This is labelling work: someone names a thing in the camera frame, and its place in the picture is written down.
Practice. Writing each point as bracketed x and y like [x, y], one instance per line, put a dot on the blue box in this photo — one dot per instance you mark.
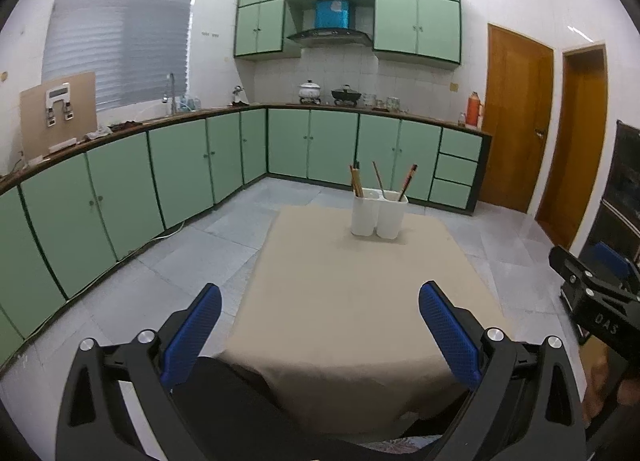
[332, 15]

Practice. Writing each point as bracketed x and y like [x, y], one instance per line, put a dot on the cardboard panel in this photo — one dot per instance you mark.
[35, 121]

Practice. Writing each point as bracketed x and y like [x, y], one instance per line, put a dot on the person's right hand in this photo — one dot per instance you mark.
[602, 373]

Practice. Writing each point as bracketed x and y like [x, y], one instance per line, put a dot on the white utensil holder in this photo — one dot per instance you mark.
[392, 218]
[364, 216]

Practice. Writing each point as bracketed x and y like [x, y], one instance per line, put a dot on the beige tablecloth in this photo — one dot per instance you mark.
[350, 301]

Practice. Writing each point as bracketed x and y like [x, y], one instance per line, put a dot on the white cooking pot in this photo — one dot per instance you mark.
[309, 91]

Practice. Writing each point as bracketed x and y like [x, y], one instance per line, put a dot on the green drawer stack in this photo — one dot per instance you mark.
[455, 168]

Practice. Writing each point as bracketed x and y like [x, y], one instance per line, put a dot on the range hood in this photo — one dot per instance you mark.
[330, 37]

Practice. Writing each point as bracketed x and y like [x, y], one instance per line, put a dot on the window blind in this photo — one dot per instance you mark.
[120, 31]

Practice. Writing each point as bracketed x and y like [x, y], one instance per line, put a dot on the small kettle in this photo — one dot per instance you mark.
[240, 96]

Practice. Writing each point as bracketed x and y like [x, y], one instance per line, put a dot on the black cabinet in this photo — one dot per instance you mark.
[625, 191]

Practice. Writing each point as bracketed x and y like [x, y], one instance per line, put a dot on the metal faucet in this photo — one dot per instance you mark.
[171, 91]

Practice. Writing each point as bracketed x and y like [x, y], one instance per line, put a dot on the black wok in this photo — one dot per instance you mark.
[346, 95]

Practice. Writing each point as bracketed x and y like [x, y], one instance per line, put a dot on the green base cabinets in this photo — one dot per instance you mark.
[125, 191]

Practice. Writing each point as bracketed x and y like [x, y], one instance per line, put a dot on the glass jar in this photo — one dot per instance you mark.
[393, 103]
[369, 100]

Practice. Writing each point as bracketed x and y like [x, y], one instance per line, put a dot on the green wall cabinets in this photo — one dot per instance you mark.
[400, 16]

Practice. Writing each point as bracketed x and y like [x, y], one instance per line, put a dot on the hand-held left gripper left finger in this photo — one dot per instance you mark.
[192, 331]

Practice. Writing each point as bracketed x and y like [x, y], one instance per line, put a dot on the red thermos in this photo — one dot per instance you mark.
[474, 110]

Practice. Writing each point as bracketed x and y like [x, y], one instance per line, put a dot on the thin red patterned chopstick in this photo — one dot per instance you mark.
[379, 181]

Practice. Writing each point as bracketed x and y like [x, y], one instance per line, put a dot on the white plastic bracket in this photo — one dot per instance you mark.
[59, 96]

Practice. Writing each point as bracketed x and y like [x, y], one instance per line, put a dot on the wooden door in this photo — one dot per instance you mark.
[575, 151]
[515, 121]

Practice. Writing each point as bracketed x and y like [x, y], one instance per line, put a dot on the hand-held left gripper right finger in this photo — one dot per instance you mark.
[447, 336]

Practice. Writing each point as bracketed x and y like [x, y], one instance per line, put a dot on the crumpled rag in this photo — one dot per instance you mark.
[98, 133]

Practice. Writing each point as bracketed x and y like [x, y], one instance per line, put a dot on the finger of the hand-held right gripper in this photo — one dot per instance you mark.
[567, 266]
[612, 258]

